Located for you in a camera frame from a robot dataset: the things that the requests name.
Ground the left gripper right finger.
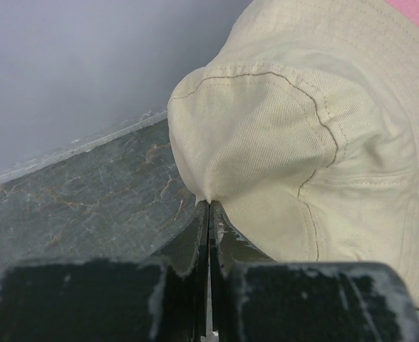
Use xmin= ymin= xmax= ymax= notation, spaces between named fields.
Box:
xmin=209 ymin=202 xmax=277 ymax=338

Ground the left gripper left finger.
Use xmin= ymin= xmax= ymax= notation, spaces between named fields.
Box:
xmin=152 ymin=201 xmax=210 ymax=338

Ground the beige bucket hat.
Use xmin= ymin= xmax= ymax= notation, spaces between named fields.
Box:
xmin=167 ymin=1 xmax=419 ymax=308

